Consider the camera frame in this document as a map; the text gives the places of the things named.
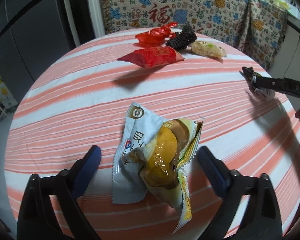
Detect beige pastry wrapper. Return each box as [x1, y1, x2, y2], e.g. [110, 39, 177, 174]
[190, 41, 227, 59]

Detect black foam net sleeve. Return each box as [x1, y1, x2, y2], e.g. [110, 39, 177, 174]
[166, 24, 197, 51]

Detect yellow green snack wrapper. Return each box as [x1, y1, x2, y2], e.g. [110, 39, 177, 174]
[112, 102, 203, 231]

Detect red plastic bag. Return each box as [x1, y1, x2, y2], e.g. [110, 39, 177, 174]
[135, 22, 178, 48]

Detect red foil snack packet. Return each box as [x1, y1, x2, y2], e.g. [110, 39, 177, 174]
[117, 46, 184, 69]

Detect small patterned fu cloth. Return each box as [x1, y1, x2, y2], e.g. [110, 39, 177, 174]
[237, 0, 288, 70]

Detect yellow green plastic containers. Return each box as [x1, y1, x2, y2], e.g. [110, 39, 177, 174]
[266, 0, 290, 10]

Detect large patterned fu cloth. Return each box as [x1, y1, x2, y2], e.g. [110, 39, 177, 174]
[101, 0, 250, 50]

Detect round table striped tablecloth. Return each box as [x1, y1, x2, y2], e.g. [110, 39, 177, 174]
[4, 30, 300, 239]

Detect yellow cardboard box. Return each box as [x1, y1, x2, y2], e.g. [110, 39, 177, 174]
[0, 78, 18, 109]

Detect dark grey refrigerator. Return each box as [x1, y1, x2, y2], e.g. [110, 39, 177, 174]
[0, 0, 75, 102]

